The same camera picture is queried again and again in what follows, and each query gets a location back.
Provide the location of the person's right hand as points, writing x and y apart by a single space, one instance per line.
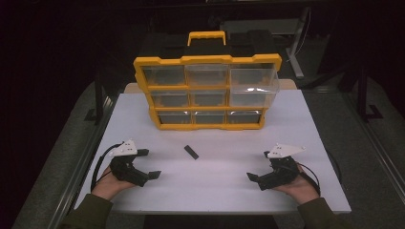
301 189

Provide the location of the clear plastic drawer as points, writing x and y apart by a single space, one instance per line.
252 95

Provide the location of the small black block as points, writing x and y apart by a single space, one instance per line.
191 152

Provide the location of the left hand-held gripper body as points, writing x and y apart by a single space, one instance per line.
125 149

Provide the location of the metal floor rail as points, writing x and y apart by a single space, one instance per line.
379 149
79 165

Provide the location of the black metal stand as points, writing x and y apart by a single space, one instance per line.
98 98
364 95

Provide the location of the person's left hand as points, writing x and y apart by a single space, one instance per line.
106 186

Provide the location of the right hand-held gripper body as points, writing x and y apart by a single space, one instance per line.
283 151

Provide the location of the grey metal stand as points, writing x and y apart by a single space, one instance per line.
297 51

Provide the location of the yellow drawer organizer cabinet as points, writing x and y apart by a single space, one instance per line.
203 59

